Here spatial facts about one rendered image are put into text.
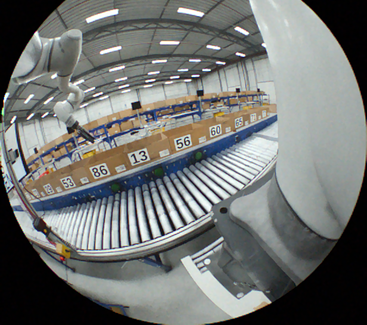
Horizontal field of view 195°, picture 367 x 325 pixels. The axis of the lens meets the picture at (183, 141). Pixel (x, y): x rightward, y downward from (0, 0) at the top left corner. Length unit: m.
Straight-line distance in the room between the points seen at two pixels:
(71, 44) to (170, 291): 1.63
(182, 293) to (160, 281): 0.24
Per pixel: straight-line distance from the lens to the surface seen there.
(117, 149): 1.20
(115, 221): 0.82
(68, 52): 0.47
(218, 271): 0.53
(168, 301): 1.38
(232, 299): 0.56
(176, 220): 0.64
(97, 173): 1.03
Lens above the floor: 1.29
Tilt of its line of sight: 19 degrees down
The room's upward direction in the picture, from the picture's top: 12 degrees counter-clockwise
